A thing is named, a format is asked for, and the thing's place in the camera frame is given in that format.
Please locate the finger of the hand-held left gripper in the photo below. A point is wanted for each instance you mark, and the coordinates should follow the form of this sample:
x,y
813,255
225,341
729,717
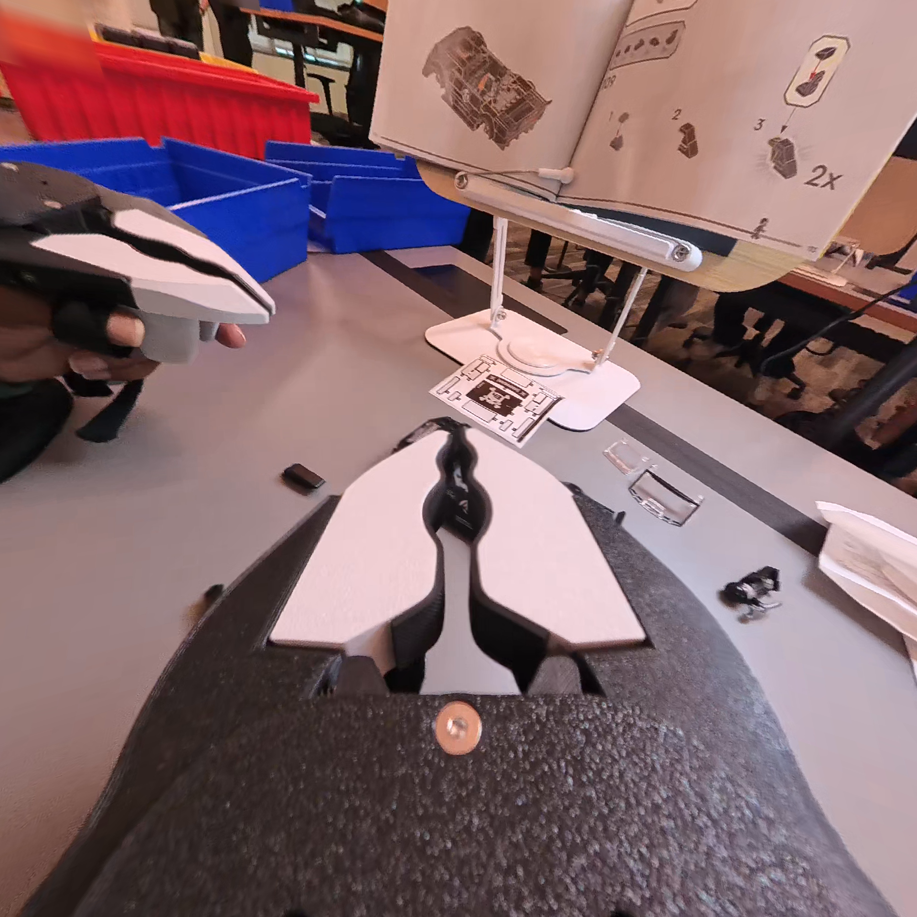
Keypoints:
x,y
158,291
201,258

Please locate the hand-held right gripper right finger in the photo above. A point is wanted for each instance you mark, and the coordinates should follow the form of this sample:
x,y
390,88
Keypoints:
x,y
559,566

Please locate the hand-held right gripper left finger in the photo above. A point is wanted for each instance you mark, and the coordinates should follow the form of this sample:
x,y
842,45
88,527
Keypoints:
x,y
358,566

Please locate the lego instruction booklet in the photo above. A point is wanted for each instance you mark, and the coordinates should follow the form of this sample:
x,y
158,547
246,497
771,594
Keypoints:
x,y
688,101

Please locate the long black lego piece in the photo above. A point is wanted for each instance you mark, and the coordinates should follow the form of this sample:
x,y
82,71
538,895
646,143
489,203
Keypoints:
x,y
304,477

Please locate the clear lego windshield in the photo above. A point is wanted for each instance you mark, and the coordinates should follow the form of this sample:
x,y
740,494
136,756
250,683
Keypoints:
x,y
664,499

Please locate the clear flat lego piece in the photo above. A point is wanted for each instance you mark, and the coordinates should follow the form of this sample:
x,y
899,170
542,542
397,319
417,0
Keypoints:
x,y
625,457

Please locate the black lego axle assembly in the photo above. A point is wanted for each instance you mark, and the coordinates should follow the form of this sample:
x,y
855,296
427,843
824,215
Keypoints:
x,y
752,591

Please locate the person's left hand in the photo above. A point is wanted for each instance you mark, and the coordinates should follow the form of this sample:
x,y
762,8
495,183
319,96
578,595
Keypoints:
x,y
29,337

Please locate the blue storage bin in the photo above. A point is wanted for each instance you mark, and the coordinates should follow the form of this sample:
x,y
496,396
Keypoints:
x,y
373,201
215,201

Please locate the red storage bin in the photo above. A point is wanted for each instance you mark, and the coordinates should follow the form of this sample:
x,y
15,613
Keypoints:
x,y
158,101

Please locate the sticker sheet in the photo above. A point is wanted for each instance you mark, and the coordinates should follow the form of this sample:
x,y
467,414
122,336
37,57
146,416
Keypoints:
x,y
495,401

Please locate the white booklet stand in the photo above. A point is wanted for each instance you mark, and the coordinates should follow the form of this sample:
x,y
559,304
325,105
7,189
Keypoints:
x,y
545,358

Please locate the yellow storage bin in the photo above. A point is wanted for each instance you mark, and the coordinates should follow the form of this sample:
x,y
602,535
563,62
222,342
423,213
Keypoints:
x,y
172,43

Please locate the white paper bags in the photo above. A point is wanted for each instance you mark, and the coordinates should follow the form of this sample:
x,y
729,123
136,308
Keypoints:
x,y
874,566

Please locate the tan curved panel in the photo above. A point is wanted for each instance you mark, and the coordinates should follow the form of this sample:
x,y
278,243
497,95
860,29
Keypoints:
x,y
752,265

